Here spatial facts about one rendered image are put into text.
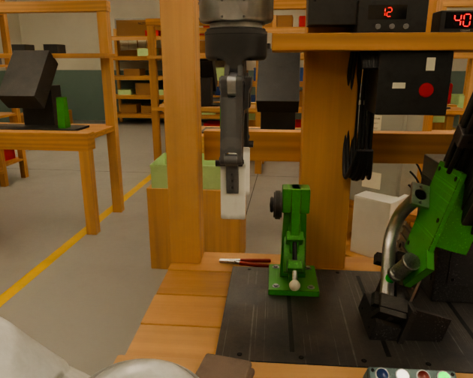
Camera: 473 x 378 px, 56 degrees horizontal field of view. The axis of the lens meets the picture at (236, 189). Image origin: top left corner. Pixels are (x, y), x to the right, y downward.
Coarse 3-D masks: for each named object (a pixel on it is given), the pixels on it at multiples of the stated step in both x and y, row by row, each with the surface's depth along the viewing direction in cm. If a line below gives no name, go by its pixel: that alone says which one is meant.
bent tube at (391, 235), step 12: (420, 192) 96; (408, 204) 97; (420, 204) 93; (396, 216) 102; (396, 228) 103; (384, 240) 104; (396, 240) 103; (384, 252) 102; (384, 264) 100; (384, 276) 98; (384, 288) 97
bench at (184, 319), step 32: (224, 256) 140; (256, 256) 140; (160, 288) 120; (192, 288) 120; (224, 288) 120; (160, 320) 105; (192, 320) 105; (128, 352) 94; (160, 352) 94; (192, 352) 94
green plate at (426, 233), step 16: (448, 176) 88; (464, 176) 83; (432, 192) 93; (448, 192) 86; (432, 208) 91; (448, 208) 85; (416, 224) 97; (432, 224) 89; (448, 224) 88; (416, 240) 95; (432, 240) 88; (448, 240) 89; (464, 240) 88
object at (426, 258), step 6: (426, 252) 88; (420, 258) 90; (426, 258) 87; (432, 258) 88; (420, 264) 89; (426, 264) 87; (432, 264) 87; (420, 270) 88; (426, 270) 87; (432, 270) 86; (408, 276) 93; (414, 276) 90; (420, 276) 89; (408, 282) 93; (414, 282) 92
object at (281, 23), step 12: (276, 24) 736; (288, 24) 732; (300, 24) 728; (204, 48) 761; (216, 72) 767; (300, 72) 749; (252, 84) 756; (300, 84) 747; (252, 96) 811; (300, 96) 764; (300, 108) 763; (300, 120) 812
